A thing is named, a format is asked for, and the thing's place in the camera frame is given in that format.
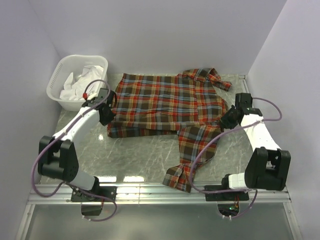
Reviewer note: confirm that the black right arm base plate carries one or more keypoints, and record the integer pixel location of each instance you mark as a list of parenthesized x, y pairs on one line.
[(223, 196)]

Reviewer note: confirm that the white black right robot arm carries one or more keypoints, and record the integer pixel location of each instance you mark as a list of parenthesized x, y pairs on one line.
[(268, 166)]

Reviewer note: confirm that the aluminium mounting rail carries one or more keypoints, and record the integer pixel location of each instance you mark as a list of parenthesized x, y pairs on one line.
[(135, 193)]

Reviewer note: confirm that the white crumpled shirt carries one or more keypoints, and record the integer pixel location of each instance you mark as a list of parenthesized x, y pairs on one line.
[(75, 85)]

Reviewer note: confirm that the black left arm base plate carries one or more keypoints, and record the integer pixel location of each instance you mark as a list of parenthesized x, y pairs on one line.
[(104, 193)]

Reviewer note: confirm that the aluminium right side rail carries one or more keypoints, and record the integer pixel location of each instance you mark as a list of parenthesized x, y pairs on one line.
[(261, 142)]

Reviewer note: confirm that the white plastic laundry basket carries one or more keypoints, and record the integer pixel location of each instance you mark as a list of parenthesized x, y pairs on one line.
[(72, 63)]

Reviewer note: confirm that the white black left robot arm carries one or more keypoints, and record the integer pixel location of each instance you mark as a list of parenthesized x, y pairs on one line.
[(57, 157)]

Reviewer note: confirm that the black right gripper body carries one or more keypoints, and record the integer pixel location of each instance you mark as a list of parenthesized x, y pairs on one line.
[(228, 120)]

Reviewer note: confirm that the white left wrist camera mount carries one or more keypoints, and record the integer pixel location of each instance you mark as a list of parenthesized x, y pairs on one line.
[(89, 96)]

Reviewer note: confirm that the red brown plaid shirt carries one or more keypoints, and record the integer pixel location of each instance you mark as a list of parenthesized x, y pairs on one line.
[(186, 104)]

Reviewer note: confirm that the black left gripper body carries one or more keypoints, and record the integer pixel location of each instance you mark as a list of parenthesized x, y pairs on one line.
[(106, 119)]

